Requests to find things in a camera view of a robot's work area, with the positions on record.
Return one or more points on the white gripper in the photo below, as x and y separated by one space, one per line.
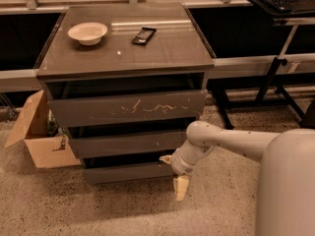
179 164

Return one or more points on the grey bottom drawer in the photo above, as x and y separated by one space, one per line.
98 171

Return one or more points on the grey drawer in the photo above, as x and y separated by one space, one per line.
127 144
90 111
98 171

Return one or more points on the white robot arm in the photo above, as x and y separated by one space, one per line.
286 185

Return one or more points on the grey top drawer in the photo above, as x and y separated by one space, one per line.
90 111

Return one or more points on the grey middle drawer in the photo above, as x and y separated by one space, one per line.
127 144

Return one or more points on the grey drawer cabinet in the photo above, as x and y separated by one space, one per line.
175 59

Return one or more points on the open cardboard box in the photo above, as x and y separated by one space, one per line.
31 128

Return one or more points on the green bottle in box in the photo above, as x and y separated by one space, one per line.
52 126

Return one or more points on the black snack packet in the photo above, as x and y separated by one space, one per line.
143 36

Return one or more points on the black office chair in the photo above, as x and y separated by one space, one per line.
309 119

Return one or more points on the white bowl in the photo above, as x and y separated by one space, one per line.
88 34

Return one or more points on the black laptop stand table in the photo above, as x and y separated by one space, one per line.
271 86

